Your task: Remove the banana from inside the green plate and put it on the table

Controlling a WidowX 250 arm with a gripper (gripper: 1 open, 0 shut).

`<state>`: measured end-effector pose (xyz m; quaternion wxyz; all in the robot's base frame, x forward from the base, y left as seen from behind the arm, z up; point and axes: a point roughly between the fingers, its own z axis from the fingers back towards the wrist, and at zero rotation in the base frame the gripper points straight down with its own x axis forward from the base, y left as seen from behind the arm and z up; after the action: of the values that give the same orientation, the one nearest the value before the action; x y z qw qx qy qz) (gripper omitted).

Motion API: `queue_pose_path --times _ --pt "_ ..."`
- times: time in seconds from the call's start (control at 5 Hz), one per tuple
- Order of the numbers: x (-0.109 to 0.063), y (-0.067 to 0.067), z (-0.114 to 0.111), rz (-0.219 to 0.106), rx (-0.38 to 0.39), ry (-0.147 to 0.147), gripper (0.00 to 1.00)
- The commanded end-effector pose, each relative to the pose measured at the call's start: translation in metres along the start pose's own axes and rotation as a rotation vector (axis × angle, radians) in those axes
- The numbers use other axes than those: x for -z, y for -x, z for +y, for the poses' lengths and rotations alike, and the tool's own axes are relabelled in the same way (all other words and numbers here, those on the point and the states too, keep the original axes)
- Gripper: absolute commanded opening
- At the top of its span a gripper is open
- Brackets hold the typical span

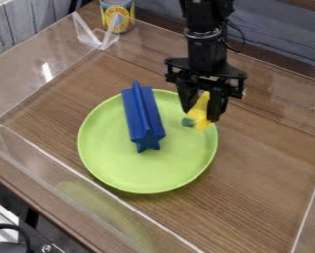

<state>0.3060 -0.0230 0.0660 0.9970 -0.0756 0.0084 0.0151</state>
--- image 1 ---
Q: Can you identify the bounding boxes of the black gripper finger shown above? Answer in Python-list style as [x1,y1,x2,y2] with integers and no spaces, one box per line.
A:
[176,82,199,113]
[207,88,228,123]

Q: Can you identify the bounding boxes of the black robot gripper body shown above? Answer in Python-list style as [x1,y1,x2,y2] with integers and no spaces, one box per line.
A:
[164,58,247,99]

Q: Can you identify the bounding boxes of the yellow toy banana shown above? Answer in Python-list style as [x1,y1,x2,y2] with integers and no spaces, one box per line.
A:
[180,92,211,130]

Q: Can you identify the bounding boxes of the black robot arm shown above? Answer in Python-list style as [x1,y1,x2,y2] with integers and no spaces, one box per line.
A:
[164,0,247,123]

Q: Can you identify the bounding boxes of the green round plate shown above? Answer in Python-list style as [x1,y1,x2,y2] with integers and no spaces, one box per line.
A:
[76,89,219,194]

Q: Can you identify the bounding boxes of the blue star-shaped block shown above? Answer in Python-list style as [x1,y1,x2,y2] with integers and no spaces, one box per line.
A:
[121,80,165,153]

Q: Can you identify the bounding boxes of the yellow blue tin can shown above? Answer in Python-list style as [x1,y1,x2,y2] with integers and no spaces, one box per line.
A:
[98,0,136,34]

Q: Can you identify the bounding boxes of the black device with knob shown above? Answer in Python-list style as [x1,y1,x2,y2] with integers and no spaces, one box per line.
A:
[0,226,68,253]

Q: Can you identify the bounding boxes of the clear acrylic enclosure wall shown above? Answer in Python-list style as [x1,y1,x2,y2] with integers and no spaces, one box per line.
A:
[0,11,315,253]

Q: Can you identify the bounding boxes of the black cable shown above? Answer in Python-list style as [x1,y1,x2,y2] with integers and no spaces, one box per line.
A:
[0,221,34,253]

